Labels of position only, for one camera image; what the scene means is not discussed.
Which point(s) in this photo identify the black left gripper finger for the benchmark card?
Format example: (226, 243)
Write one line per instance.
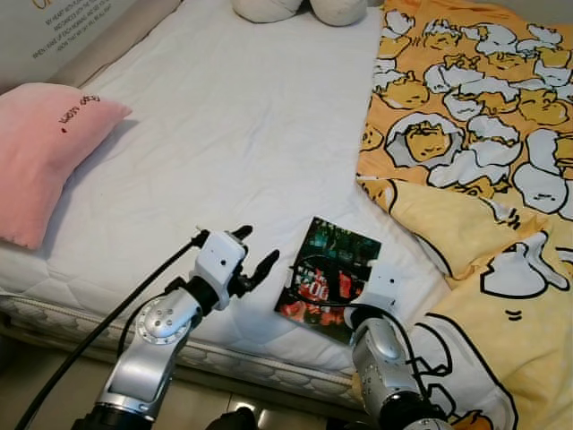
(242, 233)
(263, 269)

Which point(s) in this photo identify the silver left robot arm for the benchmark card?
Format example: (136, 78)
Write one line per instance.
(157, 331)

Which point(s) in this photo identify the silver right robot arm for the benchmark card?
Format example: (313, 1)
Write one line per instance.
(380, 358)

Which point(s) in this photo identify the dark glossy magazine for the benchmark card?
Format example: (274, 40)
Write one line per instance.
(327, 260)

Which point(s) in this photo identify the white quilted mattress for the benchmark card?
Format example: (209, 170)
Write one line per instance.
(233, 134)

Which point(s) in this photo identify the black left robot foot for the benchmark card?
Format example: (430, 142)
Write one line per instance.
(228, 421)

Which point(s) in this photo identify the pink pillow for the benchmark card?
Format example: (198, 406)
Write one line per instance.
(45, 152)

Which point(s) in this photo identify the white plush cushion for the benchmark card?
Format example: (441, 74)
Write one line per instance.
(338, 11)
(264, 9)

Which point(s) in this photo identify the yellow cartoon egg blanket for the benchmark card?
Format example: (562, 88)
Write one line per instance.
(466, 134)

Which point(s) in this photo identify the headboard with printed text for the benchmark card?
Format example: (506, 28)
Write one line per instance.
(54, 36)

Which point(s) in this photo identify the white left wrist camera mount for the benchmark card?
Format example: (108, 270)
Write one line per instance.
(218, 258)

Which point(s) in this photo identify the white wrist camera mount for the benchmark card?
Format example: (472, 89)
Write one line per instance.
(218, 258)
(383, 285)

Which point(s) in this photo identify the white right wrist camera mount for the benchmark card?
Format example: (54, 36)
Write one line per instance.
(383, 285)

